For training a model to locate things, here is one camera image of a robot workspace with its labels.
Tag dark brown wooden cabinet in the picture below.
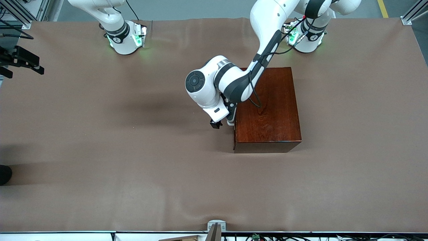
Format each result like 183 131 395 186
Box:
233 67 302 154

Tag brown table cover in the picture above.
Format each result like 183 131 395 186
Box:
0 17 428 233

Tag black round object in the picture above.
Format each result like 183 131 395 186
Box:
0 165 13 186

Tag brown cardboard piece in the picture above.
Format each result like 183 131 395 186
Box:
158 235 200 241

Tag aluminium frame profile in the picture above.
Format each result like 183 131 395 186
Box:
401 0 428 25
0 0 50 29

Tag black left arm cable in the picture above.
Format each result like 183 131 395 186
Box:
249 17 313 108

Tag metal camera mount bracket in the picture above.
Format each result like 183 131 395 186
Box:
205 220 227 241

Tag black right base cable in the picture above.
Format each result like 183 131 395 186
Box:
125 0 140 20

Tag white table edge rail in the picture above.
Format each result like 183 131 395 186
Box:
0 230 428 241

